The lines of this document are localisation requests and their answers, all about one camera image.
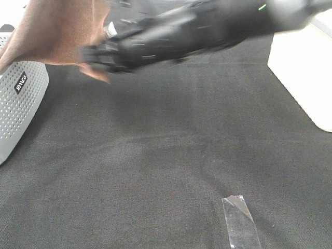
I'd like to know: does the black table cloth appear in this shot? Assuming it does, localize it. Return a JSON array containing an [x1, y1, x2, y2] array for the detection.
[[1, 35, 331, 248]]

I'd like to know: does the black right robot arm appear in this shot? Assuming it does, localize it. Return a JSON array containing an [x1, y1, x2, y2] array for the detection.
[[80, 1, 331, 73]]

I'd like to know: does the white perforated laundry basket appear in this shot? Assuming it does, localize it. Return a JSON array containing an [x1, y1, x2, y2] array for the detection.
[[0, 24, 50, 165]]

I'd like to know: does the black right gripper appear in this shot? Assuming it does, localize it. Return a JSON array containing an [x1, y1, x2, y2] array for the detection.
[[80, 18, 197, 73]]

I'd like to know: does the brown towel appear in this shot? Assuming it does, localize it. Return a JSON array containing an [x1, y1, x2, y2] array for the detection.
[[1, 1, 110, 82]]

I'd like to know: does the clear tape strip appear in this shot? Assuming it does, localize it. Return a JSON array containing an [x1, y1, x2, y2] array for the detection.
[[222, 195, 261, 249]]

